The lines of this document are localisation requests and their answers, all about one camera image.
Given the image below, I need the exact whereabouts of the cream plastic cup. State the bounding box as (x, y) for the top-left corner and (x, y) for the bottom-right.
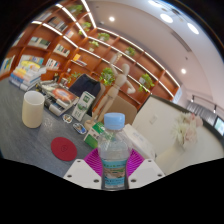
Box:
(21, 90), (46, 129)

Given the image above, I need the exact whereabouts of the small foil snack packet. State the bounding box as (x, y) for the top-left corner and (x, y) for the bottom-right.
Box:
(72, 122), (88, 135)
(62, 113), (74, 124)

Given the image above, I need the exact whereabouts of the white wrapped paper pack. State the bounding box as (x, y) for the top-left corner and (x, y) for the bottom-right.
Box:
(123, 123), (157, 160)

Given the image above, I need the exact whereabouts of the chair with dark jacket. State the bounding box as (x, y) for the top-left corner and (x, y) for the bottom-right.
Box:
(68, 73), (102, 99)

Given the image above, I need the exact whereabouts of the pink white flower bouquet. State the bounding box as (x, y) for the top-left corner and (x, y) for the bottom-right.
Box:
(171, 111), (204, 148)

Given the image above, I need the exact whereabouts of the black curtain rail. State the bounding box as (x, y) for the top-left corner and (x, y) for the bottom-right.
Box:
(190, 94), (224, 114)

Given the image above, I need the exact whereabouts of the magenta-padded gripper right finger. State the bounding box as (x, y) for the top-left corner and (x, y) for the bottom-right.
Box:
(126, 148), (166, 190)

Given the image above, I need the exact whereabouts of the flat round red coaster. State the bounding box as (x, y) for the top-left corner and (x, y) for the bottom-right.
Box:
(50, 136), (78, 162)

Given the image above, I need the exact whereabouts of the wooden wall shelf unit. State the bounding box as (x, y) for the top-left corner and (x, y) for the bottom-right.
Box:
(0, 0), (183, 111)

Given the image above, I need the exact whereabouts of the stack of dark-covered books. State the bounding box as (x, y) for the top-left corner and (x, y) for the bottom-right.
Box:
(37, 81), (80, 117)

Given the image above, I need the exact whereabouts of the wooden artist mannequin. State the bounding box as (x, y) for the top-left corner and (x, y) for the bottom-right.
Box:
(83, 53), (137, 131)

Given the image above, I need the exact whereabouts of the ceiling air vent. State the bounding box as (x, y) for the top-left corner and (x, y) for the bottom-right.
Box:
(170, 31), (194, 53)

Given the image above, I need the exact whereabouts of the stack of colourful books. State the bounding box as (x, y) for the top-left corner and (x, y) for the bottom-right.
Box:
(9, 63), (46, 92)

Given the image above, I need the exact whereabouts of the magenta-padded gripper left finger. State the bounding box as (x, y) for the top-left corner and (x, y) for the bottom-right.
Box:
(63, 148), (104, 190)

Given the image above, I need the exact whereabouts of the grey window curtain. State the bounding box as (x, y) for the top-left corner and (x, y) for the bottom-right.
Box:
(186, 101), (215, 126)

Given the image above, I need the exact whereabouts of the tan upholstered chair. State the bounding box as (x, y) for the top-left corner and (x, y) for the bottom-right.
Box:
(96, 94), (138, 126)

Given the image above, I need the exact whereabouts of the tall green white carton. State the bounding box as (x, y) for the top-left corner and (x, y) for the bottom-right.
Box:
(71, 90), (96, 122)

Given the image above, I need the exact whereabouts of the clear blue-capped water bottle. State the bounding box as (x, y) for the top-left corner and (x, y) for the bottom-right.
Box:
(97, 112), (132, 192)

